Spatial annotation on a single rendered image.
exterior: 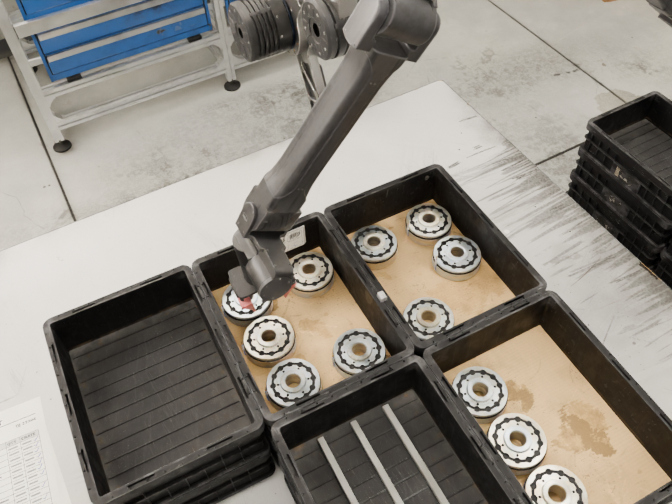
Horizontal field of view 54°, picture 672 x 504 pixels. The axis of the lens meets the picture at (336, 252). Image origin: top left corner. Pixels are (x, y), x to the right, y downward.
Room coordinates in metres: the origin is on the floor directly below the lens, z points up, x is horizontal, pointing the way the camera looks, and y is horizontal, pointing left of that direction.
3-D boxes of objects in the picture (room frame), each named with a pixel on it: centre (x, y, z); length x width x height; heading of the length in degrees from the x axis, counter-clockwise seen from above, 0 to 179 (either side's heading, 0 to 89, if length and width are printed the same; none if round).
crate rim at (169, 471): (0.60, 0.35, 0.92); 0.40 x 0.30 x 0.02; 25
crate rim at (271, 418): (0.73, 0.08, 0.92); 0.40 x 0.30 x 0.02; 25
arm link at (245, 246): (0.71, 0.14, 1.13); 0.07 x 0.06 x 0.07; 25
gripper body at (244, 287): (0.72, 0.14, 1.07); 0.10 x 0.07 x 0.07; 113
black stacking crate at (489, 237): (0.85, -0.19, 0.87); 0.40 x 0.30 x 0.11; 25
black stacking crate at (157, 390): (0.60, 0.35, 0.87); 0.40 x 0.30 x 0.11; 25
